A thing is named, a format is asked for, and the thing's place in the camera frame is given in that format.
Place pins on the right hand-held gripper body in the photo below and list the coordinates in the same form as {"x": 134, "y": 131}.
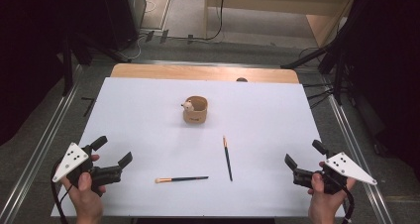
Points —
{"x": 350, "y": 169}

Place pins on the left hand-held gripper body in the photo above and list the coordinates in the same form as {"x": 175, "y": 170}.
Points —
{"x": 71, "y": 158}

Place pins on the thick black makeup brush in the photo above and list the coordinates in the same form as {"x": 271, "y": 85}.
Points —
{"x": 185, "y": 178}

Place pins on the thin black makeup brush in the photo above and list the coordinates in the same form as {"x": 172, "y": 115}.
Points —
{"x": 227, "y": 158}

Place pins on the wooden cup with animal figure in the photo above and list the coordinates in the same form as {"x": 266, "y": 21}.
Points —
{"x": 196, "y": 113}

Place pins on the person's right hand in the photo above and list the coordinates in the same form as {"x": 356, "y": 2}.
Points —
{"x": 325, "y": 205}

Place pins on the person's left hand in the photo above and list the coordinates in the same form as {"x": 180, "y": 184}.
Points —
{"x": 86, "y": 202}

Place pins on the white table cover sheet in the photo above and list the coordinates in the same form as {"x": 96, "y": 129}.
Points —
{"x": 158, "y": 118}

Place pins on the black metal stand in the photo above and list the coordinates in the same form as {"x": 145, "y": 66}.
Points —
{"x": 336, "y": 68}
{"x": 67, "y": 68}

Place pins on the dark round table grommet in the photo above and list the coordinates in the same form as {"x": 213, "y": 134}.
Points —
{"x": 241, "y": 80}

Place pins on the wooden table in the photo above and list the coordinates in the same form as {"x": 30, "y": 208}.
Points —
{"x": 185, "y": 71}

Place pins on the black cabinet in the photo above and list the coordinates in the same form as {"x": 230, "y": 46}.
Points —
{"x": 119, "y": 12}

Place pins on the light wooden furniture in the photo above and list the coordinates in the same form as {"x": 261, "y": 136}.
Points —
{"x": 274, "y": 2}

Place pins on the metal floor rail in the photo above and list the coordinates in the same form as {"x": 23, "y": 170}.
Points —
{"x": 356, "y": 151}
{"x": 39, "y": 151}

